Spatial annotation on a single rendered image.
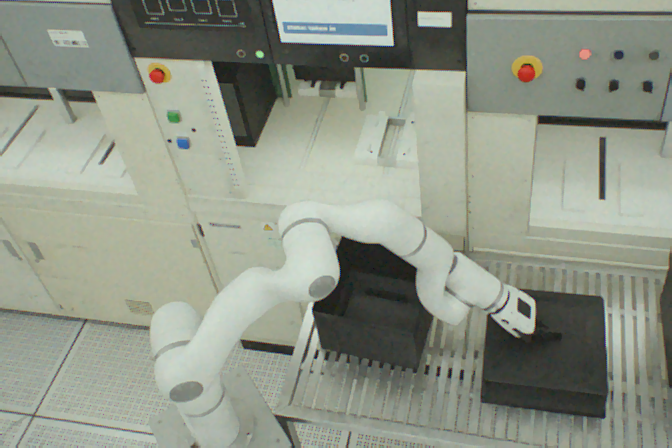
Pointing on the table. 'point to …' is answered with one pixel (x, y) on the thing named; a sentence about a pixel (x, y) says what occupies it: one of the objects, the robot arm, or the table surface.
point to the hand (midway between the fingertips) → (541, 330)
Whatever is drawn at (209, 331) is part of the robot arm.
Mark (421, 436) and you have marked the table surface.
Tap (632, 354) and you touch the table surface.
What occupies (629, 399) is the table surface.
